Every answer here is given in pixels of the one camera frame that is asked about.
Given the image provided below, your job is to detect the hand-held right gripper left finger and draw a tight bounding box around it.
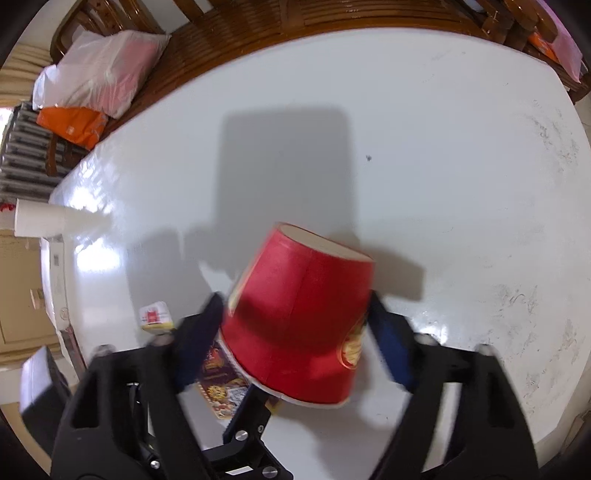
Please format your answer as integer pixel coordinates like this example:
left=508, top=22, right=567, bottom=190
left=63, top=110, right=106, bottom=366
left=51, top=292, right=227, bottom=480

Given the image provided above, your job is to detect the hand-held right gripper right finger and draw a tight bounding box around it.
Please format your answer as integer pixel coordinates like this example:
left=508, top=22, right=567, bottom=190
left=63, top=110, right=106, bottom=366
left=367, top=292, right=539, bottom=480

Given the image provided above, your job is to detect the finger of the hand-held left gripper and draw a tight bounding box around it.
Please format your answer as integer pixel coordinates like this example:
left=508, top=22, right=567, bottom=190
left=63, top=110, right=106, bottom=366
left=223, top=388, right=274, bottom=447
left=201, top=440, right=295, bottom=480

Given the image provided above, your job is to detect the colourful printed packet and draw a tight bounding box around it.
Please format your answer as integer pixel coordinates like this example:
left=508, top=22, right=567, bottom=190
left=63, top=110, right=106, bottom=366
left=194, top=339, right=282, bottom=418

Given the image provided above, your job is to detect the red paper cup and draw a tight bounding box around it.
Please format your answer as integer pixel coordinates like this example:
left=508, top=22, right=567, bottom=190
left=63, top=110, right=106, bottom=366
left=219, top=223, right=376, bottom=408

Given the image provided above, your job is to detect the beige cabinet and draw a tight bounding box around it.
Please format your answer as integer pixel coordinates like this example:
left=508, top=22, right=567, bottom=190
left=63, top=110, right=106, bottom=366
left=0, top=231, right=63, bottom=365

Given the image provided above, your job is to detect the white paper cup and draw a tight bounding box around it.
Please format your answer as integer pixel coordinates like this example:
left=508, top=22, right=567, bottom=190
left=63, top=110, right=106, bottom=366
left=14, top=198, right=112, bottom=238

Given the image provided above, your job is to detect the orange plastic bag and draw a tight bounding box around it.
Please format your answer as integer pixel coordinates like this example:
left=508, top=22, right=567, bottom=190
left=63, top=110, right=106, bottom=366
left=36, top=106, right=109, bottom=149

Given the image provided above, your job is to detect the grey radiator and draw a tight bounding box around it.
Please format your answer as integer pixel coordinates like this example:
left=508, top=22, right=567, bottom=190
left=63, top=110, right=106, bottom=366
left=0, top=104, right=70, bottom=201

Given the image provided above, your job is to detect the white plastic bag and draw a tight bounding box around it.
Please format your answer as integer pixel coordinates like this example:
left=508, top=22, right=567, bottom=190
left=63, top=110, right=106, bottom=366
left=31, top=30, right=171, bottom=118

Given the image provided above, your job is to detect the dark wooden bench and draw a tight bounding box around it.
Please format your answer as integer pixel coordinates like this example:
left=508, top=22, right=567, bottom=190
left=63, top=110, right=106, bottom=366
left=48, top=0, right=522, bottom=153

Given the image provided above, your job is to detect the orange packet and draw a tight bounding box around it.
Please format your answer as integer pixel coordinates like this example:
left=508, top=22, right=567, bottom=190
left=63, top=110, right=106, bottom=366
left=526, top=30, right=561, bottom=54

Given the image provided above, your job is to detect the pale pink plastic bag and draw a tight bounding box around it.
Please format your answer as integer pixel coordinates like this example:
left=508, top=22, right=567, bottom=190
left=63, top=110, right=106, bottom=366
left=551, top=18, right=589, bottom=84

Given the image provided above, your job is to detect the dark wooden chair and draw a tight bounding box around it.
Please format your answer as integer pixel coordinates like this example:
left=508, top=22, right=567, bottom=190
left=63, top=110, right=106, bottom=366
left=475, top=0, right=591, bottom=104

